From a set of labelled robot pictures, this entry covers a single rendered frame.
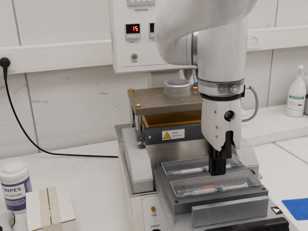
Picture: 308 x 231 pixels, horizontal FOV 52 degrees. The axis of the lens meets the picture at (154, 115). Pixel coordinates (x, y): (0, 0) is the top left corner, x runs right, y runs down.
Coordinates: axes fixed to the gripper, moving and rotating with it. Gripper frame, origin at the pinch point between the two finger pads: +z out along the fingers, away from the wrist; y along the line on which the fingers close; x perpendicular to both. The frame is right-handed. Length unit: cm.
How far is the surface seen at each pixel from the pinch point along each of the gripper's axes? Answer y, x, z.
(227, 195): -3.7, -0.9, 5.2
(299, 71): 77, -71, 2
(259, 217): -8.5, -5.5, 7.7
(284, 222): -14.9, -6.3, 3.8
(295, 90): 77, -71, 12
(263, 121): 75, -54, 25
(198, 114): 25.8, -4.6, -1.3
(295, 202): 21, -36, 30
